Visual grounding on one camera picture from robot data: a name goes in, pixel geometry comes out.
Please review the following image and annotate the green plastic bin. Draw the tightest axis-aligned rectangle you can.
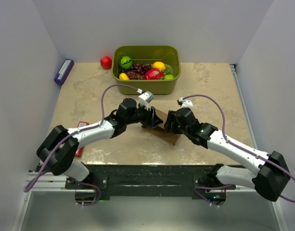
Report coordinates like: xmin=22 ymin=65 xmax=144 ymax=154
xmin=111 ymin=45 xmax=181 ymax=95

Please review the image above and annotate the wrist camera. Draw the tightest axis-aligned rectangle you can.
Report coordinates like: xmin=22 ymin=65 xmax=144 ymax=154
xmin=177 ymin=97 xmax=193 ymax=109
xmin=136 ymin=89 xmax=154 ymax=109

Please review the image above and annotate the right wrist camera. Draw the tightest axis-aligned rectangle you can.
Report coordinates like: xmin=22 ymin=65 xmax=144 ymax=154
xmin=177 ymin=97 xmax=193 ymax=109

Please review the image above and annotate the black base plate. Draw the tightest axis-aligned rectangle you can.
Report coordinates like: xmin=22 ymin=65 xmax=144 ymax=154
xmin=36 ymin=164 xmax=236 ymax=202

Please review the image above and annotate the purple grape bunch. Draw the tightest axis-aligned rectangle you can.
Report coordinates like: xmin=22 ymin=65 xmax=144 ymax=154
xmin=126 ymin=63 xmax=152 ymax=80

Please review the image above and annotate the brown cardboard box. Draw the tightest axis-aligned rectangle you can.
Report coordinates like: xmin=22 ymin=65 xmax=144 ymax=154
xmin=142 ymin=109 xmax=180 ymax=146

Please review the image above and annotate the purple cable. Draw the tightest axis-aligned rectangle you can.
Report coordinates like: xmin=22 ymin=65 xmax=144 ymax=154
xmin=182 ymin=94 xmax=295 ymax=207
xmin=23 ymin=84 xmax=143 ymax=206

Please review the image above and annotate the small yellow fruit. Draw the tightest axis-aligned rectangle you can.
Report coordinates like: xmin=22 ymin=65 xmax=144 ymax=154
xmin=119 ymin=73 xmax=129 ymax=80

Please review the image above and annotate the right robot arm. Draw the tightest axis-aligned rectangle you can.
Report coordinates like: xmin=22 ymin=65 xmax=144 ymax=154
xmin=164 ymin=108 xmax=290 ymax=202

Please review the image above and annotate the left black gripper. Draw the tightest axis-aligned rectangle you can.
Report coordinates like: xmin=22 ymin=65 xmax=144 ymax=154
xmin=125 ymin=102 xmax=162 ymax=129

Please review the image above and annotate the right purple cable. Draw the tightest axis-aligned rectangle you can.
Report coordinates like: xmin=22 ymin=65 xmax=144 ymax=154
xmin=182 ymin=94 xmax=295 ymax=207

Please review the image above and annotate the green lime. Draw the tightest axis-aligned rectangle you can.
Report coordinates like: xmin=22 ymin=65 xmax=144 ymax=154
xmin=163 ymin=75 xmax=175 ymax=80

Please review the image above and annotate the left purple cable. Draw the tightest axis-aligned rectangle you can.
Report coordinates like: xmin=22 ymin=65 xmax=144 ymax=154
xmin=23 ymin=84 xmax=143 ymax=206

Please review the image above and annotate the red dragon fruit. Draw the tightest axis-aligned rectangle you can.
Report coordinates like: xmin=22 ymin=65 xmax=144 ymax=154
xmin=145 ymin=68 xmax=165 ymax=80

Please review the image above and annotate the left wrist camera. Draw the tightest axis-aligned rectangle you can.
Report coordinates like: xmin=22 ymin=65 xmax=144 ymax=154
xmin=136 ymin=89 xmax=154 ymax=109

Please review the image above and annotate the purple flat box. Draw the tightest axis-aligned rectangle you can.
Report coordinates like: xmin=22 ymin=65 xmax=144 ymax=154
xmin=54 ymin=59 xmax=74 ymax=86

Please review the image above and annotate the green striped ball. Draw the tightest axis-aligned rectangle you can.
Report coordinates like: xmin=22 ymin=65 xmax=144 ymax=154
xmin=119 ymin=56 xmax=133 ymax=70

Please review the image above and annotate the red apple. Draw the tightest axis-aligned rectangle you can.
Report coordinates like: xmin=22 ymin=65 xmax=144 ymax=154
xmin=100 ymin=56 xmax=112 ymax=69

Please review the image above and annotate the yellow lemon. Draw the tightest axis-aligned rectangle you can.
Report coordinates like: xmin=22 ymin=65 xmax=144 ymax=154
xmin=152 ymin=61 xmax=166 ymax=71

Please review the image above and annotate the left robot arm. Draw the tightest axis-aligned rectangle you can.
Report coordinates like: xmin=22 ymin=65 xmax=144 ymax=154
xmin=36 ymin=98 xmax=163 ymax=189

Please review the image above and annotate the red flat box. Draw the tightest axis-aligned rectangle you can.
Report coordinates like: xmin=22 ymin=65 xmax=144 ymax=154
xmin=75 ymin=121 xmax=89 ymax=157

